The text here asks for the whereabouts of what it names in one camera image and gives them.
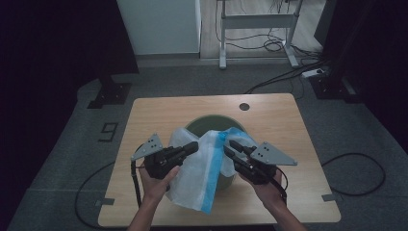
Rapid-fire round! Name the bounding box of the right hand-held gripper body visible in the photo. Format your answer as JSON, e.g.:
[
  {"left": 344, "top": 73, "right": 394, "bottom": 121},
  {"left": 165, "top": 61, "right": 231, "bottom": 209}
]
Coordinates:
[{"left": 234, "top": 141, "right": 298, "bottom": 186}]

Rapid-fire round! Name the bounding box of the black curtain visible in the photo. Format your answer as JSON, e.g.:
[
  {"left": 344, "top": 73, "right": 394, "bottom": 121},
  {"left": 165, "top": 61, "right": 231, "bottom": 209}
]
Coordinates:
[
  {"left": 0, "top": 0, "right": 140, "bottom": 222},
  {"left": 314, "top": 0, "right": 408, "bottom": 152}
]

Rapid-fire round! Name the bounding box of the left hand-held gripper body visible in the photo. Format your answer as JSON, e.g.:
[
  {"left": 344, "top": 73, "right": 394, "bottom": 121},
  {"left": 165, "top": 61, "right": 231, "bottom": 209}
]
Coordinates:
[{"left": 130, "top": 133, "right": 181, "bottom": 180}]

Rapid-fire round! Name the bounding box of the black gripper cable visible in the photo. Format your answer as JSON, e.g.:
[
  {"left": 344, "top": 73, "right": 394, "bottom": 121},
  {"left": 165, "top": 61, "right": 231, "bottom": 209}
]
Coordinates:
[
  {"left": 272, "top": 167, "right": 289, "bottom": 206},
  {"left": 129, "top": 159, "right": 144, "bottom": 209}
]

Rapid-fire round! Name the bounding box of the black stand base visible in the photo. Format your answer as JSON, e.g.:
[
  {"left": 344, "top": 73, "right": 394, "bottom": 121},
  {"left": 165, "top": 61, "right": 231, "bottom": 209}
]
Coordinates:
[
  {"left": 309, "top": 73, "right": 364, "bottom": 104},
  {"left": 87, "top": 75, "right": 133, "bottom": 110}
]

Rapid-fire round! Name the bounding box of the white bag with blue band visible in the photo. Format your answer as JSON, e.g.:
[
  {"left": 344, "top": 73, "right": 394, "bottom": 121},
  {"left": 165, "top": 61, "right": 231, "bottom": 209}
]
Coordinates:
[{"left": 166, "top": 126, "right": 259, "bottom": 216}]

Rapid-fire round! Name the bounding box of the white metal desk frame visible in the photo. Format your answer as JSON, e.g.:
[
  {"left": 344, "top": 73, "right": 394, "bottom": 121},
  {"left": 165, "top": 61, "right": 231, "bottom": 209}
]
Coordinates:
[{"left": 217, "top": 0, "right": 304, "bottom": 70}]

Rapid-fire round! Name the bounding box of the white power strip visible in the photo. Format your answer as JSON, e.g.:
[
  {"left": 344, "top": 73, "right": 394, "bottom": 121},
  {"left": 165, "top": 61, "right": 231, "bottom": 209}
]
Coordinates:
[{"left": 301, "top": 67, "right": 326, "bottom": 79}]

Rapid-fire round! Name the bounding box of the green round bin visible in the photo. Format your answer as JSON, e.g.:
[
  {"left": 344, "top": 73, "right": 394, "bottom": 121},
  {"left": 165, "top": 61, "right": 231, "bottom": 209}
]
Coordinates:
[{"left": 185, "top": 114, "right": 248, "bottom": 191}]

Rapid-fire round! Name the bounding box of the white cabinet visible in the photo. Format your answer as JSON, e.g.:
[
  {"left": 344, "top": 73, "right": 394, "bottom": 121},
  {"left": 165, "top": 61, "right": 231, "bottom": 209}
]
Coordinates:
[{"left": 115, "top": 0, "right": 202, "bottom": 56}]

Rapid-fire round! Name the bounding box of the black floor cable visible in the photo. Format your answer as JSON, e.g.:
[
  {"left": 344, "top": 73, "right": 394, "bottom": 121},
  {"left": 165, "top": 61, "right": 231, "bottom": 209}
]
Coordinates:
[
  {"left": 74, "top": 160, "right": 129, "bottom": 231},
  {"left": 321, "top": 152, "right": 387, "bottom": 197}
]

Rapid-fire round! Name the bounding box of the person's right hand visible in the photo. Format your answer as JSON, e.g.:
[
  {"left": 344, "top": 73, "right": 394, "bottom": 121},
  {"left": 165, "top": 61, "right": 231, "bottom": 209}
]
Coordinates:
[{"left": 239, "top": 174, "right": 287, "bottom": 209}]

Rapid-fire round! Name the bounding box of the bundle of black floor cables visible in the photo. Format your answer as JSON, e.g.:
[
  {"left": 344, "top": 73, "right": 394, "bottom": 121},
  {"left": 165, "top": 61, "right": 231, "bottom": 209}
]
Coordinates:
[{"left": 215, "top": 0, "right": 329, "bottom": 95}]

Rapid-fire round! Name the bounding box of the person's left hand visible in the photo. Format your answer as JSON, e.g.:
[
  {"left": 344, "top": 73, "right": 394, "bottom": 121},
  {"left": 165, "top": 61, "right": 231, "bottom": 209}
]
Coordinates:
[{"left": 138, "top": 165, "right": 181, "bottom": 205}]

